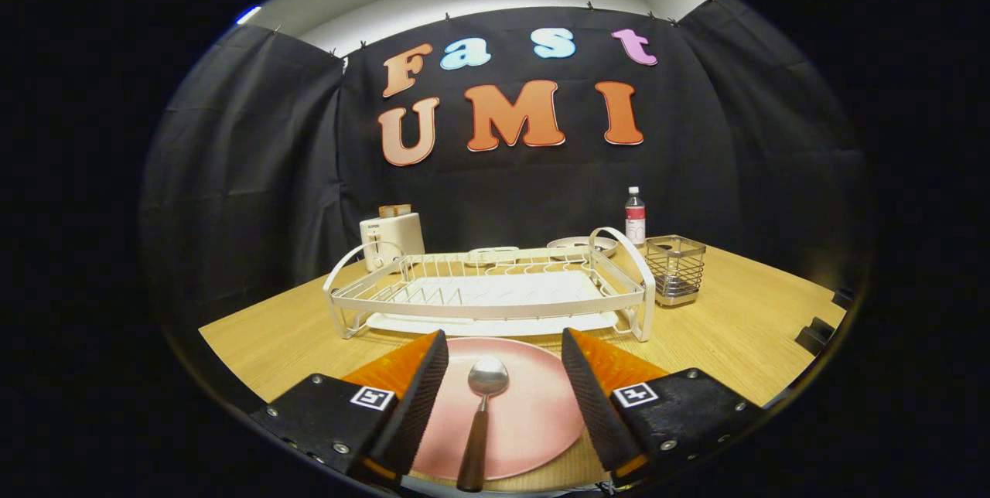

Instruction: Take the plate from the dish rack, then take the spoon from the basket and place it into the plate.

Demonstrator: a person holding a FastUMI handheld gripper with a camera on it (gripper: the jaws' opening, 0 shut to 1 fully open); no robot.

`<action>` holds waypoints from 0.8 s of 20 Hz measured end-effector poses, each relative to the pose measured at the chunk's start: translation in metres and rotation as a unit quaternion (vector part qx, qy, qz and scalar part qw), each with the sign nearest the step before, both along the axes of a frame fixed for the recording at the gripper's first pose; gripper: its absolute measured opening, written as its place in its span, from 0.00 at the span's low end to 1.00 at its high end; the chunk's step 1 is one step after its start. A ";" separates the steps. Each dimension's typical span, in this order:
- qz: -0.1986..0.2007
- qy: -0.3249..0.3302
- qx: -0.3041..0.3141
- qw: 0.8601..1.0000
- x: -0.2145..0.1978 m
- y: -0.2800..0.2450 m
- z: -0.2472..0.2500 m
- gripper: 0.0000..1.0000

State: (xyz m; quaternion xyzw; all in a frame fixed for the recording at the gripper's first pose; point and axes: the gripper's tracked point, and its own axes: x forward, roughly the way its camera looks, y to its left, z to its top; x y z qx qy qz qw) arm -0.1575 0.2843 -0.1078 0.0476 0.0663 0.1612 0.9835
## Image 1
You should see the pink plate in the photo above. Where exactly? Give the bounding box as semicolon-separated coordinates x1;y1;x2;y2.
410;337;586;481

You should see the white divided condiment tray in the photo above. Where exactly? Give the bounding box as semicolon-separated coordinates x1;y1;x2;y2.
466;247;521;265

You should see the white toaster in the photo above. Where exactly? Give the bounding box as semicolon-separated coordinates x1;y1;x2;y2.
360;213;425;273

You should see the white plate with meat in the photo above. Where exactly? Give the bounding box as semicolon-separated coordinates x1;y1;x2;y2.
547;236;618;259

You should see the black backdrop cloth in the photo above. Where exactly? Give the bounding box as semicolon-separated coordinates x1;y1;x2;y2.
139;0;871;329

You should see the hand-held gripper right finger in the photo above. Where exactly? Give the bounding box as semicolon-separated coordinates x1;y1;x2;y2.
562;328;766;483

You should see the white drip tray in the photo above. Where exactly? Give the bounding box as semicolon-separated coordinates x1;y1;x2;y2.
366;272;620;336

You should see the white wire dish rack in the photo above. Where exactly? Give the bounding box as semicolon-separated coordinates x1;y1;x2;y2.
323;227;657;343

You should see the metal wire basket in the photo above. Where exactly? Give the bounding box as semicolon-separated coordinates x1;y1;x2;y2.
645;235;707;306

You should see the metal spoon with brown handle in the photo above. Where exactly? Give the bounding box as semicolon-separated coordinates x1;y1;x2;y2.
456;356;510;493

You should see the clear bottle with red label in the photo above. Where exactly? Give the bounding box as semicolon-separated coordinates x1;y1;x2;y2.
625;187;647;246

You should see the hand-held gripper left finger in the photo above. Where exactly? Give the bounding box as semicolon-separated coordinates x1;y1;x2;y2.
249;329;449;483

